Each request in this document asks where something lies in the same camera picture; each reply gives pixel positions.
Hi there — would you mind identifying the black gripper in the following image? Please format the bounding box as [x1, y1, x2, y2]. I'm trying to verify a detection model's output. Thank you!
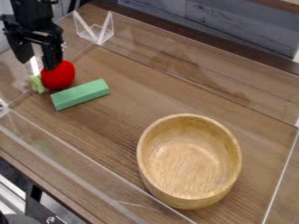
[0, 0, 65, 70]

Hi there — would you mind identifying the green foam block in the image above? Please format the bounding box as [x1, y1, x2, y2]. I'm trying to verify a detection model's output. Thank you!
[51, 79, 110, 111]

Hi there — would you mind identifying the wooden bowl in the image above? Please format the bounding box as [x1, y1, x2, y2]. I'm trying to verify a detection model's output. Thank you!
[137, 114, 242, 210]

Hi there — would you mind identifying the black metal table leg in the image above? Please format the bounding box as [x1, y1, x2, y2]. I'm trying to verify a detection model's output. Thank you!
[25, 185, 67, 224]

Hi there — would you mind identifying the clear acrylic corner bracket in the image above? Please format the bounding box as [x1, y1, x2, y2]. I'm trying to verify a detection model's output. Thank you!
[73, 11, 115, 46]

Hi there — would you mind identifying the clear acrylic front wall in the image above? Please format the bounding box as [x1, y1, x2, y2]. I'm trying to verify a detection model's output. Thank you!
[0, 100, 197, 224]

